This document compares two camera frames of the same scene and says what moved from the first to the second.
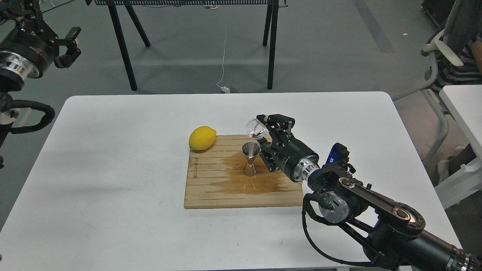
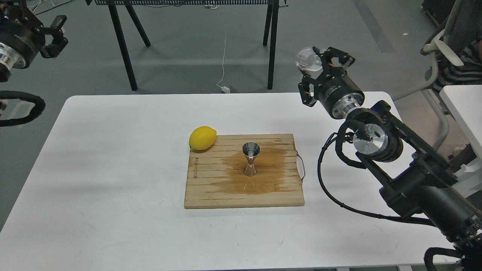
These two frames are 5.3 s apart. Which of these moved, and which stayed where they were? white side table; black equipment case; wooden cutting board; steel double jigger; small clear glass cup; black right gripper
Moved: small clear glass cup; black right gripper
Stayed: black equipment case; white side table; wooden cutting board; steel double jigger
